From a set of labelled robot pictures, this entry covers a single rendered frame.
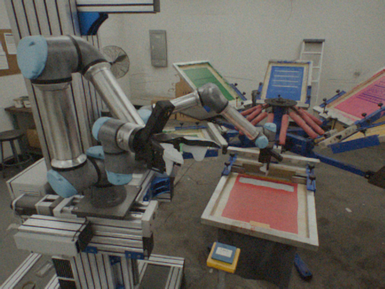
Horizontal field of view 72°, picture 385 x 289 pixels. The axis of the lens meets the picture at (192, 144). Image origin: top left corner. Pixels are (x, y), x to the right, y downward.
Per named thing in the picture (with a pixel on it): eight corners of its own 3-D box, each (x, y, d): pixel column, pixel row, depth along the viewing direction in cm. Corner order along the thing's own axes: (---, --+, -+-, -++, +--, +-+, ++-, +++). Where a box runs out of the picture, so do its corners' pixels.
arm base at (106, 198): (83, 206, 107) (79, 185, 103) (100, 186, 121) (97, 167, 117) (118, 209, 105) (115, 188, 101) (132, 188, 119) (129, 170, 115)
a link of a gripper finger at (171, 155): (183, 184, 53) (171, 167, 61) (184, 156, 51) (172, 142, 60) (168, 185, 52) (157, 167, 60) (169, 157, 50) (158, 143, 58)
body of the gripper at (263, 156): (259, 158, 185) (260, 143, 181) (271, 160, 183) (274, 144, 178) (257, 163, 179) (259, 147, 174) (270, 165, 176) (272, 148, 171)
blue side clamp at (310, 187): (314, 198, 167) (315, 188, 164) (305, 196, 168) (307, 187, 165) (311, 175, 192) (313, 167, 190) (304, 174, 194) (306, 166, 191)
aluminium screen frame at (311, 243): (317, 252, 125) (318, 245, 123) (200, 223, 143) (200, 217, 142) (310, 174, 193) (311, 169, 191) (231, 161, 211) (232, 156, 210)
